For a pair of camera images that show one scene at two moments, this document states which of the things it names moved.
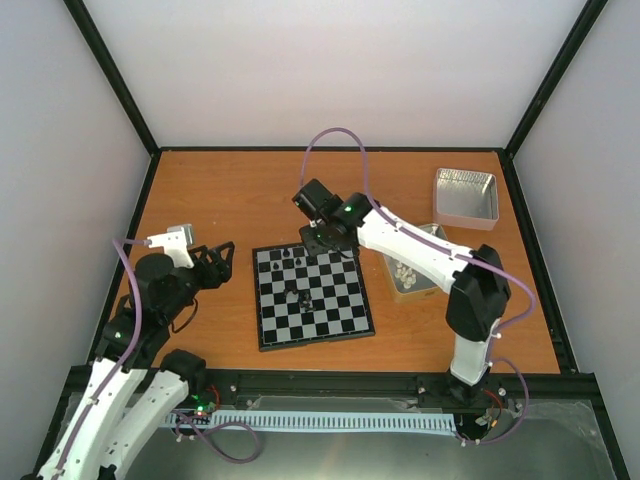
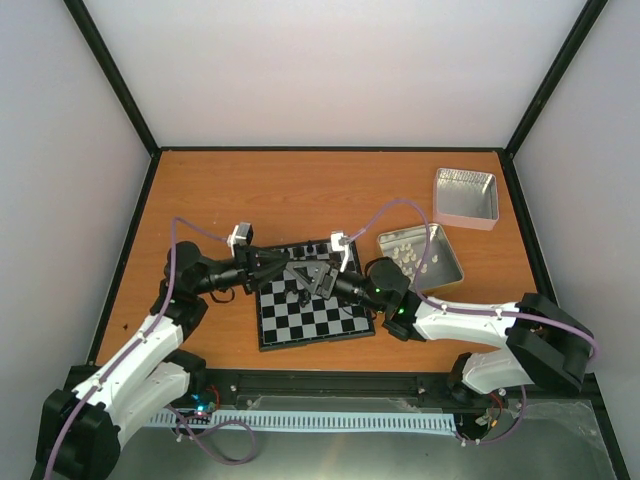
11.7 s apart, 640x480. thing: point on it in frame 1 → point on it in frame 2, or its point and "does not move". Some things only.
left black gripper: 224,271 → 250,264
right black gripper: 311,246 → 323,281
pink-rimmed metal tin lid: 465,199 does not move
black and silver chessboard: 303,300 does not move
